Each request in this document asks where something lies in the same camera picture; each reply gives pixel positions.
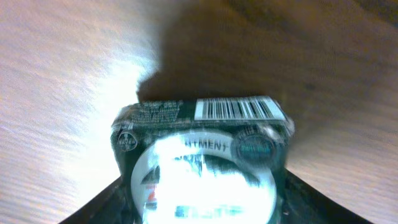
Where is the black healing ointment box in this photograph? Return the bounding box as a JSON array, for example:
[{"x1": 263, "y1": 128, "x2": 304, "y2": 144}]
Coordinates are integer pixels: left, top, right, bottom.
[{"x1": 111, "y1": 96, "x2": 295, "y2": 224}]

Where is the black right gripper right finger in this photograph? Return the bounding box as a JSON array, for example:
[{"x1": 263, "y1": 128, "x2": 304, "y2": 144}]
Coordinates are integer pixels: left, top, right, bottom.
[{"x1": 281, "y1": 171, "x2": 372, "y2": 224}]

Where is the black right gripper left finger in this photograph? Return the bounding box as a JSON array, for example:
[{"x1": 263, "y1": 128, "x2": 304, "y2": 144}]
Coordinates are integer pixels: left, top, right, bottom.
[{"x1": 60, "y1": 177, "x2": 131, "y2": 224}]

